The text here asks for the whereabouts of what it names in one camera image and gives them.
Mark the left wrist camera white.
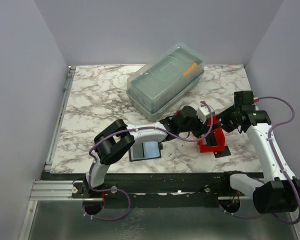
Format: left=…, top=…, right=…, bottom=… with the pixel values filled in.
left=196, top=101, right=215, bottom=124

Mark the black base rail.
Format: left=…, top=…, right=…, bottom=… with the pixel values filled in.
left=72, top=172, right=251, bottom=208

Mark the black card holder wallet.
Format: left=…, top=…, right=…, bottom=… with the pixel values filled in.
left=128, top=141, right=163, bottom=162

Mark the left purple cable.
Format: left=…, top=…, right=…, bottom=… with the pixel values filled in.
left=88, top=101, right=215, bottom=193

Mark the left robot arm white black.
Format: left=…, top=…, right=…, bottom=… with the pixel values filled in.
left=83, top=105, right=209, bottom=198

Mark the orange tool inside box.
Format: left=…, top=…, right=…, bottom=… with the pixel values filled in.
left=182, top=61, right=198, bottom=77

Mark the black card on table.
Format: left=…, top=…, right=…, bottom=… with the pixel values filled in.
left=213, top=145, right=231, bottom=158

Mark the aluminium frame rail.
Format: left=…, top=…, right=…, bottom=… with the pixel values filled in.
left=29, top=180, right=73, bottom=201

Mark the red plastic bin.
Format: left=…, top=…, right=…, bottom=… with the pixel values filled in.
left=197, top=115, right=226, bottom=153

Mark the clear plastic storage box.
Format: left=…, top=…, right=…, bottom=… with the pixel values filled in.
left=126, top=44, right=205, bottom=122

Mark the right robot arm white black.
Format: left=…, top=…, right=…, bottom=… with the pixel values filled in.
left=217, top=90, right=300, bottom=214

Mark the purple cable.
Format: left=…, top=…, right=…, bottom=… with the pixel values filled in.
left=253, top=96, right=300, bottom=225
left=88, top=101, right=215, bottom=193

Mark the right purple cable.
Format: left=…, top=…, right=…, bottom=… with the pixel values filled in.
left=253, top=96, right=300, bottom=225

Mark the blue red screwdriver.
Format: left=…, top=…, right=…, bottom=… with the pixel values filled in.
left=175, top=101, right=184, bottom=114

